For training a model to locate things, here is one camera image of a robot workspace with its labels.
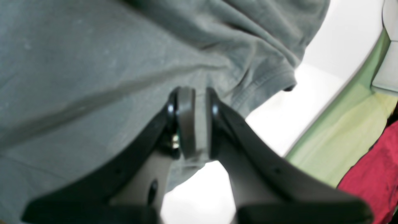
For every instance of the red cloth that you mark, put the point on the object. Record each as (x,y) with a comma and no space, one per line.
(374,178)

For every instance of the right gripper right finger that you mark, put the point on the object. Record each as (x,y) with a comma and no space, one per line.
(267,189)

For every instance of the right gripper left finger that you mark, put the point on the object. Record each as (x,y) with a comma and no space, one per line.
(129,189)

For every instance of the dark grey t-shirt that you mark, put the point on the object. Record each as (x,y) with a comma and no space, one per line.
(81,78)

